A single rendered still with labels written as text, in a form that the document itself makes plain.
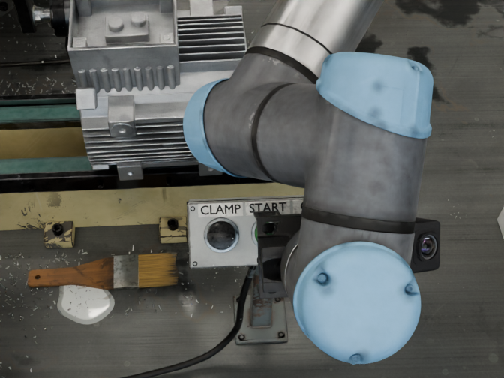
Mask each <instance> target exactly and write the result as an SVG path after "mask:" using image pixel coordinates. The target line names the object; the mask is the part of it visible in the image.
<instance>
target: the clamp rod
mask: <svg viewBox="0 0 504 378"><path fill-rule="evenodd" d="M38 9H40V10H39V11H40V13H39V14H36V15H35V13H34V16H35V17H40V22H36V21H35V22H36V23H51V21H50V8H49V7H40V8H34V11H35V10H38Z"/></svg>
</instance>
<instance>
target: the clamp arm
mask: <svg viewBox="0 0 504 378"><path fill-rule="evenodd" d="M12 2H13V6H14V9H15V11H16V16H17V19H18V21H19V26H20V28H21V31H22V33H23V34H27V33H36V31H37V25H38V24H42V22H40V21H41V19H40V17H39V16H34V15H36V14H39V13H40V11H39V10H40V9H38V10H35V8H40V7H36V6H35V5H34V2H33V0H12ZM35 21H36V22H37V23H36V22H35Z"/></svg>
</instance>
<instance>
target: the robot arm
mask: <svg viewBox="0 0 504 378"><path fill-rule="evenodd" d="M383 2H384V0H277V2H276V4H275V5H274V7H273V8H272V10H271V12H270V14H269V15H268V17H267V18H266V20H265V22H264V23H263V24H262V27H261V28H260V30H259V31H258V33H257V34H256V37H255V38H254V39H253V41H252V43H251V44H250V46H249V47H248V49H247V51H246V53H245V54H244V56H243V58H242V60H241V61H240V63H239V64H238V66H237V68H236V69H235V70H234V72H233V74H232V76H231V77H230V78H223V79H219V80H217V81H213V82H210V83H207V84H205V85H204V86H202V87H201V88H199V89H198V90H197V91H196V92H195V93H194V94H193V96H192V97H191V98H190V100H189V102H188V104H187V106H186V110H185V112H184V119H183V130H184V138H185V141H186V143H187V146H188V148H189V149H190V151H191V153H192V154H193V156H194V157H195V158H196V159H197V160H198V161H199V162H200V163H202V164H204V165H206V166H207V167H211V168H213V169H216V170H217V171H221V172H223V173H227V174H229V175H230V176H234V177H238V178H247V177H249V178H253V179H261V180H265V181H270V182H277V183H280V184H284V185H289V186H293V187H297V188H304V199H303V206H302V211H301V214H281V213H280V212H279V211H254V212H253V215H254V217H255V218H256V226H257V247H258V257H257V263H258V274H259V283H258V284H257V285H256V288H257V292H258V294H259V298H260V299H268V298H284V297H289V299H290V301H291V303H292V306H293V307H294V313H295V317H296V320H297V322H298V324H299V326H300V328H301V330H302V331H303V332H304V333H305V334H306V335H307V337H308V338H309V339H310V340H312V341H313V343H314V344H315V345H316V346H318V347H319V348H320V349H321V350H322V351H323V352H325V353H326V354H328V355H330V356H331V357H333V358H335V359H338V360H340V361H342V362H348V363H351V364H353V365H355V364H367V363H372V362H378V361H380V360H383V359H385V358H388V357H389V356H391V355H393V354H394V353H396V352H397V351H398V350H399V349H400V348H401V347H403V346H404V345H405V343H406V342H407V341H408V340H409V339H410V338H411V336H412V335H413V332H414V331H415V329H416V326H417V324H418V321H419V317H420V313H421V296H420V292H419V287H418V284H417V282H416V278H415V275H414V274H413V273H419V272H428V271H433V270H436V269H438V268H439V267H440V222H439V221H437V220H430V219H424V218H419V217H416V213H417V208H418V202H419V193H420V187H421V182H422V172H423V166H424V161H425V152H426V146H427V141H428V137H429V136H430V135H431V130H432V127H431V124H430V116H431V101H432V93H433V85H434V80H433V77H432V74H431V72H430V71H429V70H428V68H427V67H425V66H424V65H423V64H421V63H419V62H417V61H413V60H409V59H406V58H399V57H395V56H390V55H380V54H373V53H365V52H355V51H356V48H357V47H358V45H359V43H360V42H361V40H362V38H363V37H364V35H365V32H366V31H367V30H368V28H369V26H370V24H371V23H372V21H373V19H374V17H375V16H376V14H377V12H378V10H379V9H380V7H381V5H382V3H383ZM266 222H269V223H266Z"/></svg>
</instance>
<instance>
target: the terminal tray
mask: <svg viewBox="0 0 504 378"><path fill-rule="evenodd" d="M164 35H169V36H170V39H169V40H163V36H164ZM77 39H81V40H82V44H80V45H77V44H75V41H76V40H77ZM67 51H68V54H69V57H70V63H71V67H72V70H73V74H74V76H75V79H76V85H77V88H88V87H95V88H96V92H97V93H99V92H100V90H101V89H104V90H105V92H107V93H109V92H110V91H111V89H115V90H116V91H117V92H120V91H121V90H122V88H126V89H127V91H128V92H131V91H132V89H133V87H137V90H138V91H142V90H143V87H147V86H148V90H150V91H152V90H153V89H154V87H155V86H158V88H159V89H160V90H164V88H165V86H169V88H170V89H174V88H175V87H176V86H177V85H180V72H179V36H178V17H177V3H176V0H70V21H69V35H68V48H67Z"/></svg>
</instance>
